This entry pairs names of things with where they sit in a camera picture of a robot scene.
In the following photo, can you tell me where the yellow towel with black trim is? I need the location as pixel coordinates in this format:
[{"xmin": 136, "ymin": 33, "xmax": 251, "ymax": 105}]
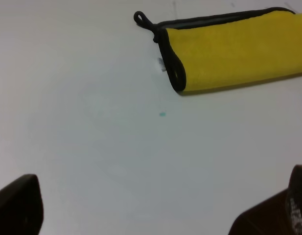
[{"xmin": 134, "ymin": 7, "xmax": 302, "ymax": 93}]

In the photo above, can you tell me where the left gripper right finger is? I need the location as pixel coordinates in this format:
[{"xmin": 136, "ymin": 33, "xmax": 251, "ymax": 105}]
[{"xmin": 229, "ymin": 165, "xmax": 302, "ymax": 235}]

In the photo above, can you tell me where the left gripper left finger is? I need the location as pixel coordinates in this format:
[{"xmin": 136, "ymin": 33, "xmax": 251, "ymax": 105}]
[{"xmin": 0, "ymin": 174, "xmax": 44, "ymax": 235}]

